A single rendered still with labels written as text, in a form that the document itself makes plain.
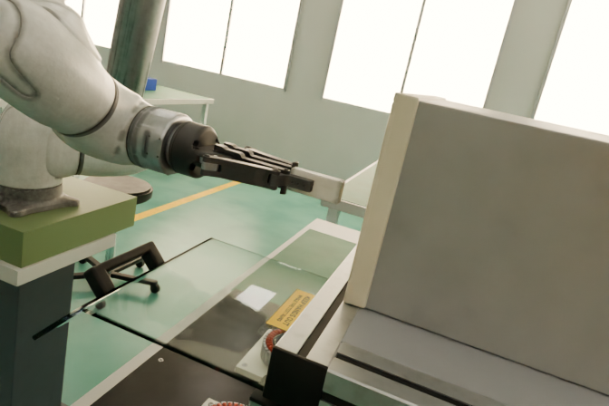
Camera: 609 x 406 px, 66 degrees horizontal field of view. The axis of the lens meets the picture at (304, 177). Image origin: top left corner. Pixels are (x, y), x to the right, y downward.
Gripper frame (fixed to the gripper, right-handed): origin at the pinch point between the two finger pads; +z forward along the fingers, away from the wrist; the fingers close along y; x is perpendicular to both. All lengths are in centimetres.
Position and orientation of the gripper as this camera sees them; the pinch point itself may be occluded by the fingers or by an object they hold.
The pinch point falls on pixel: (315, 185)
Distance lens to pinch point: 60.5
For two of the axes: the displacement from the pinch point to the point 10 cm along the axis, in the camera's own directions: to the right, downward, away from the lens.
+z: 9.2, 2.6, -2.9
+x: 2.0, -9.5, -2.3
